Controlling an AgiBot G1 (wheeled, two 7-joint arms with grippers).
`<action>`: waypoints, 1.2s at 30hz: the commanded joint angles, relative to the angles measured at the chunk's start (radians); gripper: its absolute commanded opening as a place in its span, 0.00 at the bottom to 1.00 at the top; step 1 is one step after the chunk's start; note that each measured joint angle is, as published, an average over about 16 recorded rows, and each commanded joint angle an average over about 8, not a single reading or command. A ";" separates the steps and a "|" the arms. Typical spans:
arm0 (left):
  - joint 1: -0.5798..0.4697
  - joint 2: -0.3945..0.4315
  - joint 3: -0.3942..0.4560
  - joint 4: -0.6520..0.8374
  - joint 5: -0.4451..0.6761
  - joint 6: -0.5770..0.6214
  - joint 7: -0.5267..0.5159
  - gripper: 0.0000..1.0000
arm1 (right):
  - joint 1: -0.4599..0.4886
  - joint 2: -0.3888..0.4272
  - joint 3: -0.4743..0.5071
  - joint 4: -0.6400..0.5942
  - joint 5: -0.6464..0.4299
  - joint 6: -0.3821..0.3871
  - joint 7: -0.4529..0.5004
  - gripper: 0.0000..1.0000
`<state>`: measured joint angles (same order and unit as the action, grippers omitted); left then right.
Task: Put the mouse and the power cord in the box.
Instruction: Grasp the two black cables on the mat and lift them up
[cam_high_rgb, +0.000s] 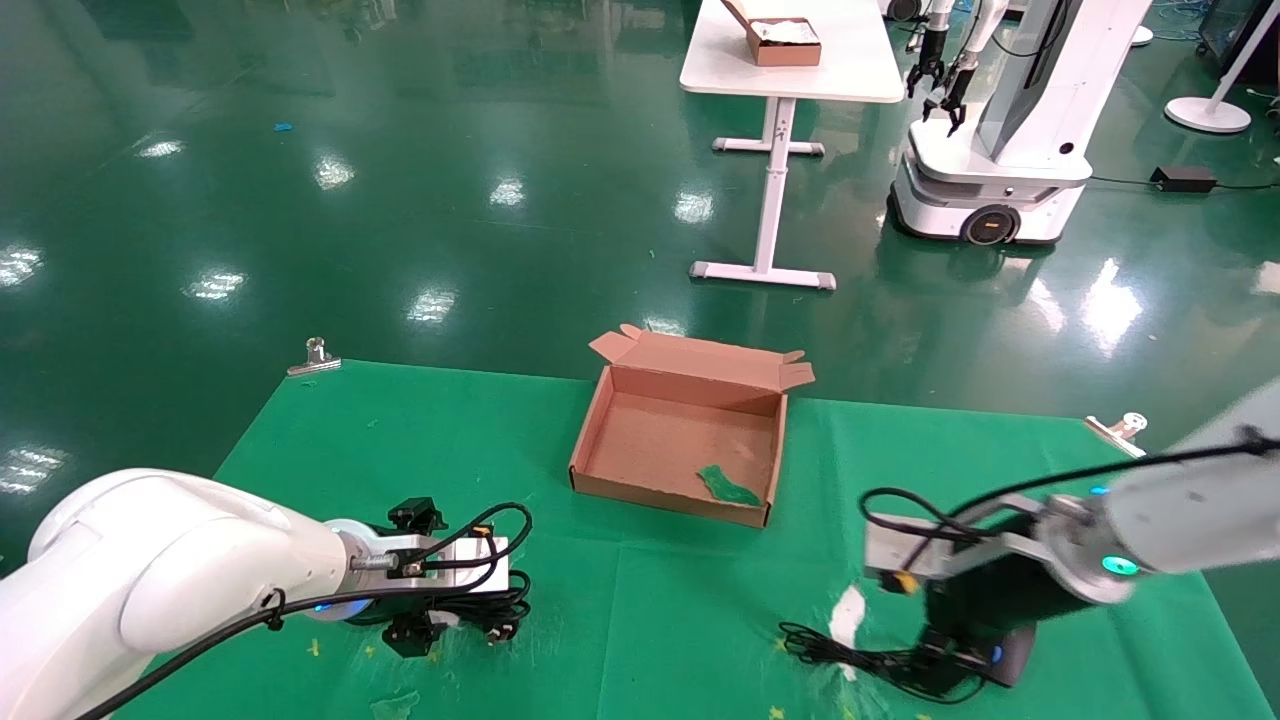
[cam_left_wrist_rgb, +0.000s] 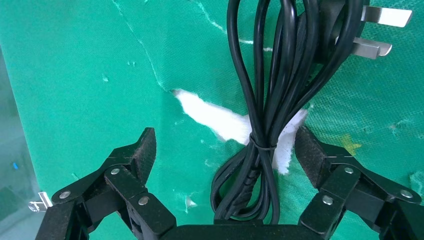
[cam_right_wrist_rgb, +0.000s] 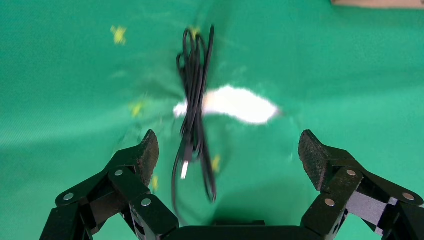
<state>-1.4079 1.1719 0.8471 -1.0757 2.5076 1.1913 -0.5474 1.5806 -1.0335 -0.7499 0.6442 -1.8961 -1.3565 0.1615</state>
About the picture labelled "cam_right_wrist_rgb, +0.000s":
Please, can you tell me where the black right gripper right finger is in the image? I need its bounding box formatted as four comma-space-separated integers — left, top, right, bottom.
298, 129, 424, 240

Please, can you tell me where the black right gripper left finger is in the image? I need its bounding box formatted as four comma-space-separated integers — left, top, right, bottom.
39, 129, 180, 240

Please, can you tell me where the thin black USB cable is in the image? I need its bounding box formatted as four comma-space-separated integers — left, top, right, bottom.
170, 24, 219, 226

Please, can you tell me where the open brown cardboard box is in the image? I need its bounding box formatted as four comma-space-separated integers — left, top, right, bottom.
331, 0, 424, 10

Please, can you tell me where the green table cloth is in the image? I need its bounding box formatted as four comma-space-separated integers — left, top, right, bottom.
0, 0, 424, 240

